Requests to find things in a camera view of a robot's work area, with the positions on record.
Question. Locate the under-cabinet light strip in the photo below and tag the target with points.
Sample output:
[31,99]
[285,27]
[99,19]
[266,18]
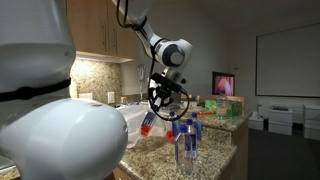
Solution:
[106,57]

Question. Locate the wooden cabinet door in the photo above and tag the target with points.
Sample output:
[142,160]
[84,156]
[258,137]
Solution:
[123,40]
[88,23]

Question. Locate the green cardboard box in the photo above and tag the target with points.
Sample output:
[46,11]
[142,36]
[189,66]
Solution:
[235,108]

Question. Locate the flat screen television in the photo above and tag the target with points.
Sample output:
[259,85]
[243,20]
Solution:
[224,84]

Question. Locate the bottle with red label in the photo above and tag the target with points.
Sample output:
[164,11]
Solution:
[148,121]

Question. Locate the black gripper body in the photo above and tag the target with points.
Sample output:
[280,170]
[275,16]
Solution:
[163,94]

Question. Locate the white projection screen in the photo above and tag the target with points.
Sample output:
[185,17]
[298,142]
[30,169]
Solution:
[290,60]

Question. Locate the orange marker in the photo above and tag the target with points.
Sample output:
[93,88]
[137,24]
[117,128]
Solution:
[205,113]

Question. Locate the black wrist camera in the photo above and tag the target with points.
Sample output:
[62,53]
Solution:
[165,82]

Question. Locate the tall clear water bottle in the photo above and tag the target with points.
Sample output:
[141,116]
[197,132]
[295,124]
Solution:
[221,108]

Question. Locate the small yellow bottle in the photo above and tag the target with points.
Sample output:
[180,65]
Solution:
[124,100]

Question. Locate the white cardboard box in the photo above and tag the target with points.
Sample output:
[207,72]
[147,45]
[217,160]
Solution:
[256,123]
[312,112]
[280,129]
[312,130]

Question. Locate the wooden drawer front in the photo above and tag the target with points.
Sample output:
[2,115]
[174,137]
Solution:
[117,175]

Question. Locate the white box with dark lid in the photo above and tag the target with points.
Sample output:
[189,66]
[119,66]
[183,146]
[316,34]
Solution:
[280,114]

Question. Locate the white wall outlet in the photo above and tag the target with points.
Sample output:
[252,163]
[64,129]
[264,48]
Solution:
[111,97]
[86,95]

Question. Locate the translucent white plastic bag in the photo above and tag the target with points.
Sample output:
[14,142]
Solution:
[133,118]

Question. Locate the white paper towel roll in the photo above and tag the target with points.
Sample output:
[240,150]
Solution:
[151,87]

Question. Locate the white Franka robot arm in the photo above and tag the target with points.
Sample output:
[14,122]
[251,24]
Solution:
[50,140]

